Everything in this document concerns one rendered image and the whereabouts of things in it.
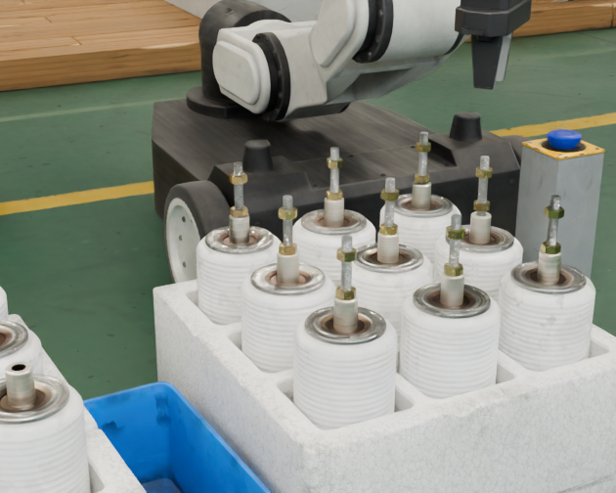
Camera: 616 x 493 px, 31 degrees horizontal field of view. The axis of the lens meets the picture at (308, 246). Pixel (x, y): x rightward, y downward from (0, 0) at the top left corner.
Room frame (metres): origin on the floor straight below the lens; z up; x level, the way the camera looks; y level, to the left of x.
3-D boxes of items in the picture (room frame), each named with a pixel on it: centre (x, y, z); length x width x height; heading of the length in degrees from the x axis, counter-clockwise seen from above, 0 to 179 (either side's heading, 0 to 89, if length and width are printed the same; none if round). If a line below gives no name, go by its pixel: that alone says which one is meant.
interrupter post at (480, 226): (1.14, -0.19, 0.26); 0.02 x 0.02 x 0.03
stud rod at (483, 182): (1.14, -0.19, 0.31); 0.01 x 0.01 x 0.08
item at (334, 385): (0.92, -0.03, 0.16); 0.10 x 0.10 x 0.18
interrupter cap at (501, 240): (1.14, -0.19, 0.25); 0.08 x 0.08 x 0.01
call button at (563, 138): (1.29, -0.31, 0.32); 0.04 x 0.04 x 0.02
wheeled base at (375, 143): (1.80, 0.02, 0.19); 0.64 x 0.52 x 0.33; 26
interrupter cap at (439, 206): (1.24, -0.13, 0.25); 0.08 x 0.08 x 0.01
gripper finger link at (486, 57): (1.12, -0.18, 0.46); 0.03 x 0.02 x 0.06; 66
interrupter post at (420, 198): (1.24, -0.13, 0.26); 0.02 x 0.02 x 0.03
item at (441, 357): (0.98, -0.14, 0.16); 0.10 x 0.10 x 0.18
